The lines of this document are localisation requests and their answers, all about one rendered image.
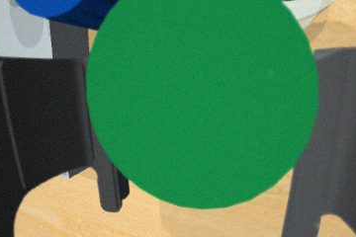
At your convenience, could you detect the grey tray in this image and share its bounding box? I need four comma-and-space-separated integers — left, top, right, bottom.
0, 0, 90, 59

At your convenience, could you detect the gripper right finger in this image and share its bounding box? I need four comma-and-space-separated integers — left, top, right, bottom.
281, 46, 356, 237

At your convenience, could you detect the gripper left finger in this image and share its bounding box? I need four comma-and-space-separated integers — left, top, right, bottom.
0, 56, 130, 237

